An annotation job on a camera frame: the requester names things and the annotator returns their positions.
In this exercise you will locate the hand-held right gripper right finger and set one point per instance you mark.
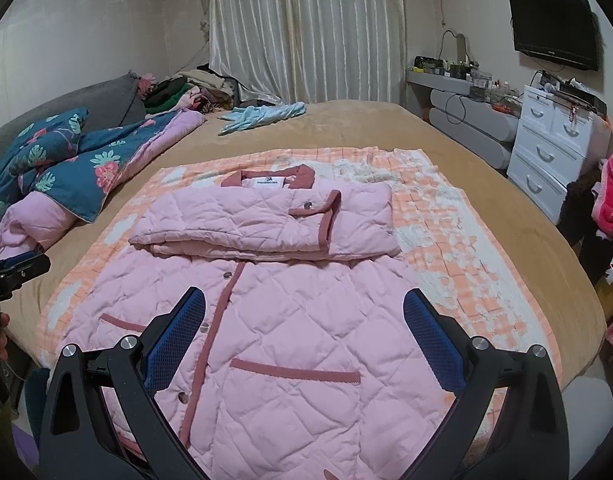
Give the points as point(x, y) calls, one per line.
point(429, 332)

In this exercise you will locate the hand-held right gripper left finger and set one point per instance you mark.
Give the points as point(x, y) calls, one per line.
point(179, 332)

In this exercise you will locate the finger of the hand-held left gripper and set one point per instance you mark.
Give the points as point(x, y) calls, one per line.
point(16, 261)
point(34, 267)

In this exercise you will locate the pink quilted jacket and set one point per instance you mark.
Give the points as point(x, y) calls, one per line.
point(286, 320)

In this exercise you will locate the pile of mixed clothes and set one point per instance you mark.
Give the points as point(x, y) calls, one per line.
point(186, 90)

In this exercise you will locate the person's left hand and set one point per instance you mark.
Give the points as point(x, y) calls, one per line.
point(4, 320)

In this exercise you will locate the orange white checked blanket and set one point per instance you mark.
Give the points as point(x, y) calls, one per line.
point(436, 260)

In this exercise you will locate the teal floral quilt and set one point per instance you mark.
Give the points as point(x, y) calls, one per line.
point(96, 160)

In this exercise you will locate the grey padded headboard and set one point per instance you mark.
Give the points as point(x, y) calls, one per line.
point(86, 100)

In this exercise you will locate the dark hanging clothing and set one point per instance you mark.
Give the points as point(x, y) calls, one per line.
point(581, 210)

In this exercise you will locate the bed with tan sheet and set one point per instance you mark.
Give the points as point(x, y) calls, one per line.
point(436, 125)

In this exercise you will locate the white drawer cabinet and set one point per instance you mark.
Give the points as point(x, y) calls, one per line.
point(546, 150)

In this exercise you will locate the grey dressing table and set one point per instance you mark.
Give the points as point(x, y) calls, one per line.
point(476, 120)

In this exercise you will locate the pink red towel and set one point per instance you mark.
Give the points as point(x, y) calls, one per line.
point(611, 195)

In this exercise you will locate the light blue garment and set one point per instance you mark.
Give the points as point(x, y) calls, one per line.
point(256, 115)

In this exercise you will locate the clutter of small bottles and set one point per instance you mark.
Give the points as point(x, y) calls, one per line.
point(436, 67)

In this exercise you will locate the black box on cabinet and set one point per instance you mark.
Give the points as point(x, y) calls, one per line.
point(581, 97)

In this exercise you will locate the dressing table mirror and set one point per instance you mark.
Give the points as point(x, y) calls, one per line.
point(454, 50)

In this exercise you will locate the white striped curtain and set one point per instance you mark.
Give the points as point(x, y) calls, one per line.
point(306, 30)

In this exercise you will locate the white padded bed frame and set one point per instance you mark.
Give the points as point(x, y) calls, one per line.
point(586, 410)

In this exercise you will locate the black wall television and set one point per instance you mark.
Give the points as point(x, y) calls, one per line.
point(551, 25)

